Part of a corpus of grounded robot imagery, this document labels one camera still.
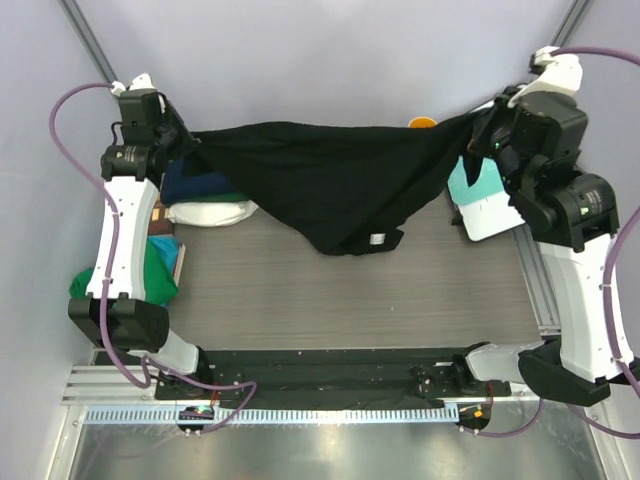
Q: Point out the black t shirt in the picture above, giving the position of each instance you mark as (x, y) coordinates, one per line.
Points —
(347, 190)

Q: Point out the white board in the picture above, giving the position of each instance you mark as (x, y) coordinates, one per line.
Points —
(487, 217)

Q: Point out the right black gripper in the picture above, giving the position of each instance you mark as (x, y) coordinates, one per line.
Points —
(505, 107)

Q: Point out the white folded shirt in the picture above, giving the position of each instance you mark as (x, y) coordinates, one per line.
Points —
(211, 214)

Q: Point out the navy blue folded shirt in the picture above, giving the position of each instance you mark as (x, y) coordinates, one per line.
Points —
(177, 187)

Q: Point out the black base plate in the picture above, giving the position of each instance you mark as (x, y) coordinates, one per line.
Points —
(336, 380)

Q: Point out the teal folding template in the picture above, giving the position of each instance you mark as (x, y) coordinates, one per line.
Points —
(488, 183)

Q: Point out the white mug orange inside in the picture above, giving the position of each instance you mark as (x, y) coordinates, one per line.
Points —
(422, 122)

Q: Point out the dark green folded shirt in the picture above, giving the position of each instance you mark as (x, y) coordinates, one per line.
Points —
(231, 197)

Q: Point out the bright green crumpled shirt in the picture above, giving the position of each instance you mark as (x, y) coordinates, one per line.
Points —
(159, 285)

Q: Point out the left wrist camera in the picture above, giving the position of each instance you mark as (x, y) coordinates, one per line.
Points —
(141, 109)

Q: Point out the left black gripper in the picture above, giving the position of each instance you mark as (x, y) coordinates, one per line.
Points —
(188, 142)

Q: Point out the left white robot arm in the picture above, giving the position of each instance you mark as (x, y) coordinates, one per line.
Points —
(114, 312)

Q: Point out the turquoise shirt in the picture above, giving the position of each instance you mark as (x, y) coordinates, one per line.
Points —
(168, 249)

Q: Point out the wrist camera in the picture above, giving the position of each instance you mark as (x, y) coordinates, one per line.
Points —
(547, 120)
(141, 109)

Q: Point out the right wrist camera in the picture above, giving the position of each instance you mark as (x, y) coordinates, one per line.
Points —
(547, 120)

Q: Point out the brown picture book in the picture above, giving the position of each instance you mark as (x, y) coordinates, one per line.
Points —
(160, 225)

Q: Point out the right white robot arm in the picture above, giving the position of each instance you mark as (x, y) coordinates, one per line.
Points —
(572, 216)

